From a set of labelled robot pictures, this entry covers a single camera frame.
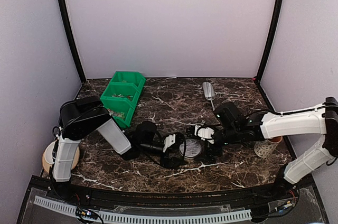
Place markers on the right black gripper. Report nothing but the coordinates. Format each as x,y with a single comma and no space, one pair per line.
209,157

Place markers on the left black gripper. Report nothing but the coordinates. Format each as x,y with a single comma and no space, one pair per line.
171,164

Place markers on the clear plastic lid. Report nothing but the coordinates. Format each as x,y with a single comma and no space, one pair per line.
191,143

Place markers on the metal scoop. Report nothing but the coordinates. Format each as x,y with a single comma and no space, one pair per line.
209,93

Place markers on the green three-compartment bin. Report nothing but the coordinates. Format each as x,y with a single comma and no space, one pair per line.
126,83

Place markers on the clear plastic container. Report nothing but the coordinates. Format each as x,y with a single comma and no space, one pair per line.
190,153

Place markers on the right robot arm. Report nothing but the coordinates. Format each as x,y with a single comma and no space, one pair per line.
263,125

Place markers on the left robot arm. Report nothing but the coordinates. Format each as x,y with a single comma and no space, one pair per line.
81,117

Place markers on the blue mixed candies pile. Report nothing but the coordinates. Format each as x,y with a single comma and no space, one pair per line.
129,97

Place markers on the patterned mug yellow inside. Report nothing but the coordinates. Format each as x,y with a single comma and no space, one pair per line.
264,149

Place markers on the white bowl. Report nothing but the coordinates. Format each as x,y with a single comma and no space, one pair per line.
48,154

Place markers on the wooden slice coaster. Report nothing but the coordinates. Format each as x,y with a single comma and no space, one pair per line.
46,167

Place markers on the white slotted cable duct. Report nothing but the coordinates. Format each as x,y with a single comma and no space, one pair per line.
105,216

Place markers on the black front rail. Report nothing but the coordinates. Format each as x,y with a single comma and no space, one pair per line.
94,194

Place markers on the right black frame post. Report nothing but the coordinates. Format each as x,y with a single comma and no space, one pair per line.
269,41

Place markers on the black frame post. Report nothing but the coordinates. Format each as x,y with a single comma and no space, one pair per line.
71,40
269,41

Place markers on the left black frame post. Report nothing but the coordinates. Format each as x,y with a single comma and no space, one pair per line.
71,40

